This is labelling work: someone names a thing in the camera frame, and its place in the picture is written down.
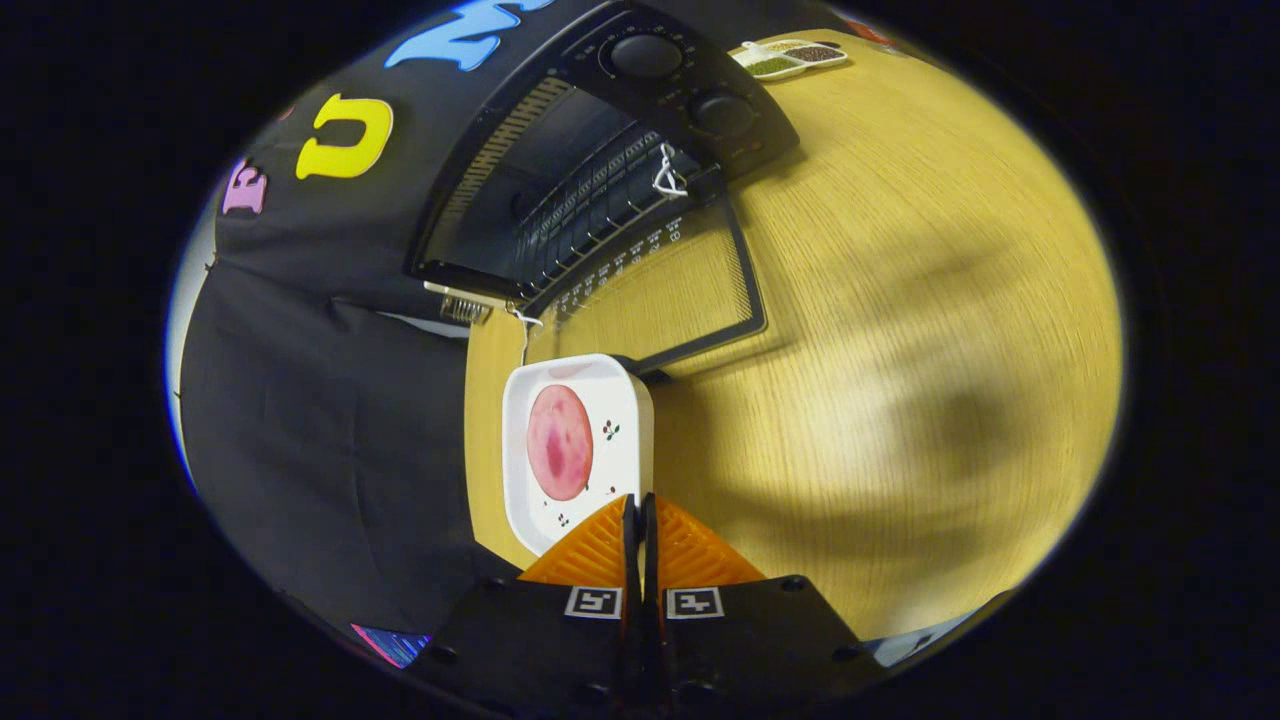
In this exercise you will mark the glass toaster oven door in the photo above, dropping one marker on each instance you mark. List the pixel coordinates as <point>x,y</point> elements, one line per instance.
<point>660,290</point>

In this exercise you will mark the black toaster oven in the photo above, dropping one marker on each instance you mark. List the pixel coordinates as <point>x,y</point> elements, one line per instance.
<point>660,92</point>

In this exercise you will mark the pink ham slice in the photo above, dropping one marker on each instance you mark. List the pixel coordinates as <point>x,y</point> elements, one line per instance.
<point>560,440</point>

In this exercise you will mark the black oven knob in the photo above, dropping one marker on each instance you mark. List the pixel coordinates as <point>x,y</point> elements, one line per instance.
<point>646,56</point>
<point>723,115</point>

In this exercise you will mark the white rectangular plate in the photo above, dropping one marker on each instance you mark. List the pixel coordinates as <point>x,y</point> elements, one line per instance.
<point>620,400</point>

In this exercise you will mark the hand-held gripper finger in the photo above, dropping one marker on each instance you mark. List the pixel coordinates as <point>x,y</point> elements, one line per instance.
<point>649,550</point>
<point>631,550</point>

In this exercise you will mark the white divided dish with beans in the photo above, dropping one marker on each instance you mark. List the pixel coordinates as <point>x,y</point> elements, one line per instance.
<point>790,62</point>

